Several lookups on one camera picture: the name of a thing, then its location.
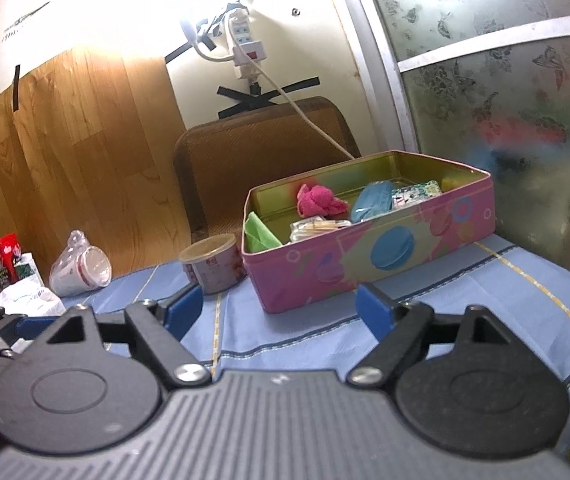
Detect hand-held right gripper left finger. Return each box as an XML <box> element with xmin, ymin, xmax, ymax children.
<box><xmin>30</xmin><ymin>284</ymin><xmax>212</xmax><ymax>389</ymax></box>

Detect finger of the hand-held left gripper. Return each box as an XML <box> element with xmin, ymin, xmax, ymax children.
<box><xmin>0</xmin><ymin>307</ymin><xmax>62</xmax><ymax>357</ymax></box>

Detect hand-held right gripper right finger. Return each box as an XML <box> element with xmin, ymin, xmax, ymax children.
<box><xmin>347</xmin><ymin>283</ymin><xmax>521</xmax><ymax>389</ymax></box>

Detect pink tin box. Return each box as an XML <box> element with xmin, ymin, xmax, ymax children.
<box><xmin>241</xmin><ymin>150</ymin><xmax>496</xmax><ymax>315</ymax></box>

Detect clear toothpick packet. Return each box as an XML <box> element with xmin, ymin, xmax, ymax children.
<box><xmin>287</xmin><ymin>216</ymin><xmax>353</xmax><ymax>245</ymax></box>

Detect light green cloth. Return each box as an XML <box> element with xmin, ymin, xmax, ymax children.
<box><xmin>243</xmin><ymin>211</ymin><xmax>283</xmax><ymax>254</ymax></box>

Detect clear blue pouch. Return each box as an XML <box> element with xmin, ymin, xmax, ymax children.
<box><xmin>350</xmin><ymin>180</ymin><xmax>396</xmax><ymax>224</ymax></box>

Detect green patterned sponge packet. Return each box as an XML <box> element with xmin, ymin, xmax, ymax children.
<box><xmin>391</xmin><ymin>181</ymin><xmax>443</xmax><ymax>209</ymax></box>

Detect white tissue pack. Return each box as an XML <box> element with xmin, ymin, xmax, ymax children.
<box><xmin>0</xmin><ymin>282</ymin><xmax>66</xmax><ymax>317</ymax></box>

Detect round can with pink label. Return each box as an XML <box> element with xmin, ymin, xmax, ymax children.
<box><xmin>179</xmin><ymin>233</ymin><xmax>246</xmax><ymax>295</ymax></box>

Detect green and white packet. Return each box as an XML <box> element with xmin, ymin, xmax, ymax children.
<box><xmin>15</xmin><ymin>252</ymin><xmax>44</xmax><ymax>287</ymax></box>

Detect red printed box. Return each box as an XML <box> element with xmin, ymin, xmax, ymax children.
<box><xmin>0</xmin><ymin>232</ymin><xmax>24</xmax><ymax>291</ymax></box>

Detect bagged paper cups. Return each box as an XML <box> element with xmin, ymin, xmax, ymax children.
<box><xmin>49</xmin><ymin>230</ymin><xmax>113</xmax><ymax>297</ymax></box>

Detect blue checked bed sheet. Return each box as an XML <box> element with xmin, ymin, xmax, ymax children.
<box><xmin>60</xmin><ymin>232</ymin><xmax>570</xmax><ymax>463</ymax></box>

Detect pink towel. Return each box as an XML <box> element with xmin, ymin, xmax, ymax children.
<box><xmin>296</xmin><ymin>184</ymin><xmax>350</xmax><ymax>220</ymax></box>

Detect brown chair back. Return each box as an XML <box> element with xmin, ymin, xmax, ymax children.
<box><xmin>173</xmin><ymin>96</ymin><xmax>363</xmax><ymax>248</ymax></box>

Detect wooden board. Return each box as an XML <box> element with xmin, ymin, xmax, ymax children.
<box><xmin>0</xmin><ymin>45</ymin><xmax>193</xmax><ymax>306</ymax></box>

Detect frosted glass sliding door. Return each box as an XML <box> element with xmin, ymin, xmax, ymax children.
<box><xmin>360</xmin><ymin>0</ymin><xmax>570</xmax><ymax>286</ymax></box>

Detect white power strip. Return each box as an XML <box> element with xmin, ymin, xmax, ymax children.
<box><xmin>227</xmin><ymin>7</ymin><xmax>270</xmax><ymax>81</ymax></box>

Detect thick white power cable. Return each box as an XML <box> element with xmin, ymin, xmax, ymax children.
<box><xmin>245</xmin><ymin>54</ymin><xmax>362</xmax><ymax>161</ymax></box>

